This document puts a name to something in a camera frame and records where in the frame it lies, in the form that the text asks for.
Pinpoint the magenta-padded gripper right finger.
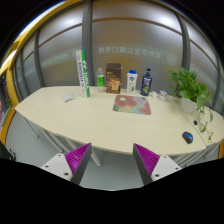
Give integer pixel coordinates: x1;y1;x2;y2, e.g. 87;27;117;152
132;143;183;186

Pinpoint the small white packet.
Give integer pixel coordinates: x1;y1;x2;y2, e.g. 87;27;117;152
61;92;76;103

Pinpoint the brown cardboard carton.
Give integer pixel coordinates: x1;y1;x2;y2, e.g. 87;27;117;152
105;62;123;95

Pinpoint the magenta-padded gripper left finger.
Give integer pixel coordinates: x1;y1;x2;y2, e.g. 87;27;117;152
40;142;93;186

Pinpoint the green plant in white pot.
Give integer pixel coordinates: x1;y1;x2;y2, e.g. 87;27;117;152
168;66;215;144

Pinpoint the white bottle with blue cap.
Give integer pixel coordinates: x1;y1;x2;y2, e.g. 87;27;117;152
125;69;138;94

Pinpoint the pastel floral print mouse pad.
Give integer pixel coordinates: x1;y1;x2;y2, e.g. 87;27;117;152
112;94;152;116

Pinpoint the small round white tin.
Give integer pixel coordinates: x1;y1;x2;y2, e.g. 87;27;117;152
157;90;168;102

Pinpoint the clear bottle with green label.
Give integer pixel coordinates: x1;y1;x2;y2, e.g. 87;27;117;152
96;67;106;94

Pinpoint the dark blue pump bottle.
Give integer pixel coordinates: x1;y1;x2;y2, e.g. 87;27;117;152
140;68;154;97

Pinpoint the blue and black computer mouse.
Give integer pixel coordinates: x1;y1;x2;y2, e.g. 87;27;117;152
181;131;195;145

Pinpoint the white and green tall tube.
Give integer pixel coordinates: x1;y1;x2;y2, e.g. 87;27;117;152
75;49;91;99

